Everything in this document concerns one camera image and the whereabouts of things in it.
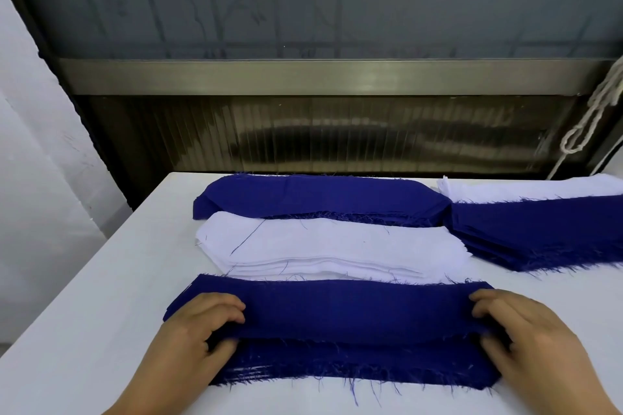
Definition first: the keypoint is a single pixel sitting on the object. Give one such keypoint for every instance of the person's right hand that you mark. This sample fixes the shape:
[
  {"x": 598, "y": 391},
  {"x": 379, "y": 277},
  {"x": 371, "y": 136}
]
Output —
[{"x": 540, "y": 346}]

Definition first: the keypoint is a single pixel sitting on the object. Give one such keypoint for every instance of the person's left hand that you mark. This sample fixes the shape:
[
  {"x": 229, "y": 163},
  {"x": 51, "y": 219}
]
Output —
[{"x": 187, "y": 332}]

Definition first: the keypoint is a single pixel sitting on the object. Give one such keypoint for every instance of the person's right thumb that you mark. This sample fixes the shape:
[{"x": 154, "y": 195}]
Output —
[{"x": 494, "y": 345}]

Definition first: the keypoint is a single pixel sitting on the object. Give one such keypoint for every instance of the person's left thumb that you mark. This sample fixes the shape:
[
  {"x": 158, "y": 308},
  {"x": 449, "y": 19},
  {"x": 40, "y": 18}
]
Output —
[{"x": 223, "y": 344}]

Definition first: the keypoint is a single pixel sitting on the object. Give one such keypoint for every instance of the blue frayed fabric piece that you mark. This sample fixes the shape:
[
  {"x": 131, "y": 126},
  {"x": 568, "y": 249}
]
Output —
[{"x": 350, "y": 317}]

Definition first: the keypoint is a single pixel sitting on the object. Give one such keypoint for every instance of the person's right forearm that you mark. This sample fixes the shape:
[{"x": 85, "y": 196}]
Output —
[{"x": 589, "y": 397}]

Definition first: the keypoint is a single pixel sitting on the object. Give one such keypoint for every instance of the person's left forearm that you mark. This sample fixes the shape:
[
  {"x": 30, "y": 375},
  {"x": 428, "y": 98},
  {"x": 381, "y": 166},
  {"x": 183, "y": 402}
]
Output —
[{"x": 155, "y": 388}]

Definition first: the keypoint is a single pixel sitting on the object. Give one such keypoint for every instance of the stack of blue fabric pieces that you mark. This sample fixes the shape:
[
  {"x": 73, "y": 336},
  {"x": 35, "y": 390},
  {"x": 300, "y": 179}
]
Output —
[
  {"x": 321, "y": 198},
  {"x": 540, "y": 230}
]

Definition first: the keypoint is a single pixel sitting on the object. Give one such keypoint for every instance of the stack of white fabric pieces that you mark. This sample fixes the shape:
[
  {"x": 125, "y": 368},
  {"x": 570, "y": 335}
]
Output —
[
  {"x": 530, "y": 188},
  {"x": 336, "y": 247}
]

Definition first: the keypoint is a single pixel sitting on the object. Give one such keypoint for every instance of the ribbed glass window panel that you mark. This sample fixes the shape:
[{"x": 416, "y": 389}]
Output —
[{"x": 336, "y": 135}]

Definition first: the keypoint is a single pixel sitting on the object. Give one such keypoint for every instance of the metal window rail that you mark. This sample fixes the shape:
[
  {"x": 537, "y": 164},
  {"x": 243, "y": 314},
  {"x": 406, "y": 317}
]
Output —
[{"x": 336, "y": 76}]

